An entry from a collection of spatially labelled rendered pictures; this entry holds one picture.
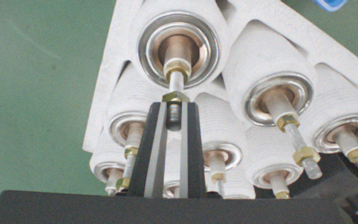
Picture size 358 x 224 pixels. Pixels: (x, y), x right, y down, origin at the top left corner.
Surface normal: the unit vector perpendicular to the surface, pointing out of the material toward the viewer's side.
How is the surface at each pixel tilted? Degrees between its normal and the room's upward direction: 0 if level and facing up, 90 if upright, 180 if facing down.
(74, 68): 0
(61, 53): 0
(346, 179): 45
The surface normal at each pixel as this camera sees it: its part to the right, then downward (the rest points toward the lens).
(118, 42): -0.03, 0.67
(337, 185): -0.67, 0.25
